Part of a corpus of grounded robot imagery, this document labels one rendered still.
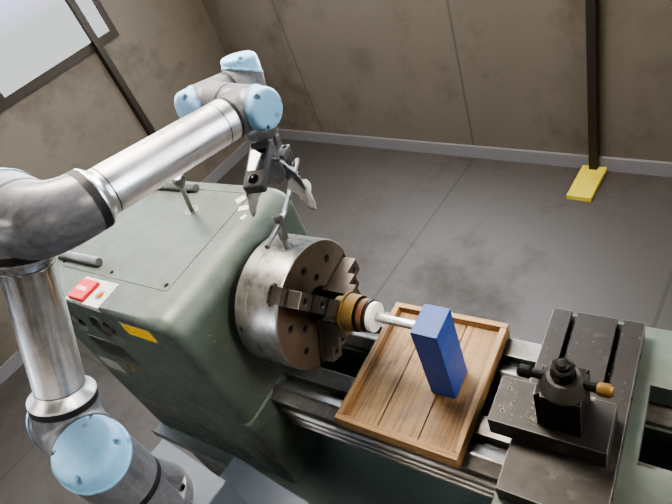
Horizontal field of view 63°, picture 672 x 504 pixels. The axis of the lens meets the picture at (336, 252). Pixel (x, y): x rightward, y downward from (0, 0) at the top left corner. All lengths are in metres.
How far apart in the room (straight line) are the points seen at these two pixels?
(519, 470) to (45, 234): 0.87
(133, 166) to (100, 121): 2.92
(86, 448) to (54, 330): 0.20
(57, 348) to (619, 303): 2.16
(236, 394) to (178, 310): 0.28
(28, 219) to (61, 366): 0.31
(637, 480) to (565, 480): 0.13
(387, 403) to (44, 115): 2.82
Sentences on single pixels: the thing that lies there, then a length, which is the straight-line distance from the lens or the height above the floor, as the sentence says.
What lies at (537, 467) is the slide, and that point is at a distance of 1.11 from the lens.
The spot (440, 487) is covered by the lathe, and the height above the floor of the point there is 0.54.
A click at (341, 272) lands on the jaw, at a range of 1.31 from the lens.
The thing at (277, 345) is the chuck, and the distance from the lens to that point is 1.21.
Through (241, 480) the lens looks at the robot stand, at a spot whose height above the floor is 0.75.
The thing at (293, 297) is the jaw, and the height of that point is 1.19.
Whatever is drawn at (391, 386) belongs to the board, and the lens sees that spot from 1.34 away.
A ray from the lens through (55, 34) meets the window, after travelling 3.66.
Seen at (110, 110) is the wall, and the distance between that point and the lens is 3.81.
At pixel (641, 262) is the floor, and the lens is 2.75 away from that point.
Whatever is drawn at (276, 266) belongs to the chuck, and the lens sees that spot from 1.20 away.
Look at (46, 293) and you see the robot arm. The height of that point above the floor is 1.52.
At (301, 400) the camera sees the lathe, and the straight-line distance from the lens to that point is 1.43.
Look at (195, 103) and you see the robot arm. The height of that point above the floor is 1.62.
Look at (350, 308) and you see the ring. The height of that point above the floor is 1.12.
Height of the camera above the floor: 1.98
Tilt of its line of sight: 39 degrees down
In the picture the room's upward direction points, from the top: 24 degrees counter-clockwise
